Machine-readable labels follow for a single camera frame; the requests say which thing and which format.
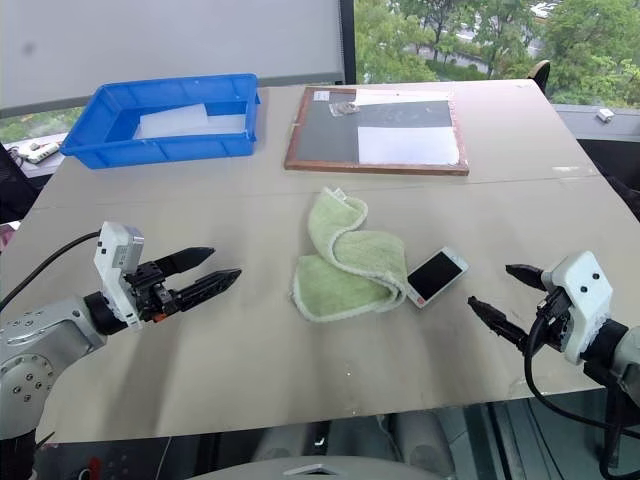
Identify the white power strip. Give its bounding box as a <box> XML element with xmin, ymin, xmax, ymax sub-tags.
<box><xmin>18</xmin><ymin>140</ymin><xmax>60</xmax><ymax>164</ymax></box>

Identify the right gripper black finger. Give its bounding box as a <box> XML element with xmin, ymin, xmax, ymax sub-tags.
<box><xmin>505</xmin><ymin>263</ymin><xmax>552</xmax><ymax>293</ymax></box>
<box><xmin>466</xmin><ymin>295</ymin><xmax>531</xmax><ymax>352</ymax></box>

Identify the green terry towel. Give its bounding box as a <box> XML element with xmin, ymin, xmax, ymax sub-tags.
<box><xmin>288</xmin><ymin>186</ymin><xmax>409</xmax><ymax>323</ymax></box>

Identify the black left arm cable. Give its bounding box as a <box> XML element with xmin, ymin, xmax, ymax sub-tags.
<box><xmin>0</xmin><ymin>230</ymin><xmax>102</xmax><ymax>312</ymax></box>

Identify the grey rounded shape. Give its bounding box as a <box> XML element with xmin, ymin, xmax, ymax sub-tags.
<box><xmin>388</xmin><ymin>409</ymin><xmax>457</xmax><ymax>472</ymax></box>

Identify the wooden framed black board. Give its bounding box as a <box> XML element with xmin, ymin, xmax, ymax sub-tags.
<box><xmin>284</xmin><ymin>86</ymin><xmax>471</xmax><ymax>177</ymax></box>

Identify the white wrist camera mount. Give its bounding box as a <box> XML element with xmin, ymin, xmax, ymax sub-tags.
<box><xmin>93</xmin><ymin>221</ymin><xmax>146</xmax><ymax>330</ymax></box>
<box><xmin>542</xmin><ymin>250</ymin><xmax>614</xmax><ymax>366</ymax></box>

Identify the dark chair backrest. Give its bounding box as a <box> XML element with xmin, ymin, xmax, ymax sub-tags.
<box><xmin>528</xmin><ymin>59</ymin><xmax>552</xmax><ymax>92</ymax></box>

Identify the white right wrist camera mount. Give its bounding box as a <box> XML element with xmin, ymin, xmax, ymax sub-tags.
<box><xmin>542</xmin><ymin>250</ymin><xmax>614</xmax><ymax>366</ymax></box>

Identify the blue plastic bin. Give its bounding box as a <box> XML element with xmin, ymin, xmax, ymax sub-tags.
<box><xmin>59</xmin><ymin>73</ymin><xmax>263</xmax><ymax>171</ymax></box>

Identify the white foam sheet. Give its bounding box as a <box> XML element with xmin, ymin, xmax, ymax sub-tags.
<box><xmin>133</xmin><ymin>102</ymin><xmax>249</xmax><ymax>142</ymax></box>

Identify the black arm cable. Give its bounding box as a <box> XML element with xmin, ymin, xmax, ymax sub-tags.
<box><xmin>0</xmin><ymin>230</ymin><xmax>102</xmax><ymax>312</ymax></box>
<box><xmin>523</xmin><ymin>298</ymin><xmax>640</xmax><ymax>479</ymax></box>

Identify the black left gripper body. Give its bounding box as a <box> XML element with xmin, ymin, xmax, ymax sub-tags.
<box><xmin>123</xmin><ymin>262</ymin><xmax>183</xmax><ymax>324</ymax></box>

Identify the white smartphone with black screen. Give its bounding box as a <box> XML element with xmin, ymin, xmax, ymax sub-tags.
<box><xmin>405</xmin><ymin>245</ymin><xmax>470</xmax><ymax>310</ymax></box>

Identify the grey robot torso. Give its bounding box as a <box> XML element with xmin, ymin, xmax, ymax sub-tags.
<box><xmin>188</xmin><ymin>453</ymin><xmax>452</xmax><ymax>480</ymax></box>

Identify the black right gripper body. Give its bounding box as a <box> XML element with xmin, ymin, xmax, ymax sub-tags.
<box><xmin>524</xmin><ymin>288</ymin><xmax>574</xmax><ymax>352</ymax></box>

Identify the white projection screen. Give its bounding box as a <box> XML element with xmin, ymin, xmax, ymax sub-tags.
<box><xmin>0</xmin><ymin>0</ymin><xmax>357</xmax><ymax>120</ymax></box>

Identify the black office chair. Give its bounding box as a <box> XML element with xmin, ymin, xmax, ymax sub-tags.
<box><xmin>0</xmin><ymin>141</ymin><xmax>42</xmax><ymax>227</ymax></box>

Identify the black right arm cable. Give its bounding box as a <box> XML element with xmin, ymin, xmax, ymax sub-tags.
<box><xmin>523</xmin><ymin>298</ymin><xmax>640</xmax><ymax>479</ymax></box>

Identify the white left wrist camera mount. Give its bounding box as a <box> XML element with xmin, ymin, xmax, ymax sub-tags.
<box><xmin>93</xmin><ymin>221</ymin><xmax>146</xmax><ymax>330</ymax></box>

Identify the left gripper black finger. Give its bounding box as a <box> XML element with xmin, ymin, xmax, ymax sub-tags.
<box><xmin>152</xmin><ymin>246</ymin><xmax>217</xmax><ymax>277</ymax></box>
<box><xmin>175</xmin><ymin>268</ymin><xmax>243</xmax><ymax>312</ymax></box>

